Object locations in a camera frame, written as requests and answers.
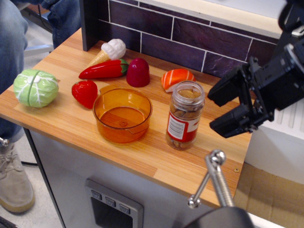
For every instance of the metal clamp screw handle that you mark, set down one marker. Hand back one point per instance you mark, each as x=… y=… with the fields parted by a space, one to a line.
x=214 y=161

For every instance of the orange transparent plastic pot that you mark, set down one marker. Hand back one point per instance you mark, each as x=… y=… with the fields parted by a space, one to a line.
x=122 y=114

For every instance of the green toy cabbage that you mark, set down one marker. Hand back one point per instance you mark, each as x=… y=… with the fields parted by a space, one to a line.
x=35 y=88

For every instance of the clear jar of almonds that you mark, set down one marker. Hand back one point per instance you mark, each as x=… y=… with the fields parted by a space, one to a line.
x=186 y=107

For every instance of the white toy sink unit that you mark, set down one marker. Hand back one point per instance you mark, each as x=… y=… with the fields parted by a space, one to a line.
x=277 y=147

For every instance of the grey toy oven panel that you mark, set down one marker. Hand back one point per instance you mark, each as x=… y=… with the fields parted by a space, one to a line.
x=111 y=209

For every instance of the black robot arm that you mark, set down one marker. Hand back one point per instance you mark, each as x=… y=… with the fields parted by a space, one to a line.
x=291 y=18

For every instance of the toy ice cream cone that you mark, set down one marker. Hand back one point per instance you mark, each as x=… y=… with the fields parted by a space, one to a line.
x=112 y=50

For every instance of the blue jeans leg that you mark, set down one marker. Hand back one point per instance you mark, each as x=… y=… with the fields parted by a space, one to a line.
x=64 y=18
x=13 y=42

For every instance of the orange salmon sushi toy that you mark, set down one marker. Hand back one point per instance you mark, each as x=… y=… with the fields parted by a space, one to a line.
x=173 y=77

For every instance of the red toy strawberry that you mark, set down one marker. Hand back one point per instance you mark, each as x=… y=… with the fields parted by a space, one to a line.
x=85 y=92

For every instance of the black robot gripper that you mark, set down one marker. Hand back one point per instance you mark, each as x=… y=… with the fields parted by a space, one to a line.
x=277 y=85

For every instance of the red toy chili pepper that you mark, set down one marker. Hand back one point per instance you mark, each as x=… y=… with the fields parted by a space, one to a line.
x=108 y=69

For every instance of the beige suede shoe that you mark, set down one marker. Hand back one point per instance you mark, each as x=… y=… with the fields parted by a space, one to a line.
x=16 y=192

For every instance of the dark red toy egg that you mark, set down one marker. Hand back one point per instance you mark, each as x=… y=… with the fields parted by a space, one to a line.
x=138 y=73

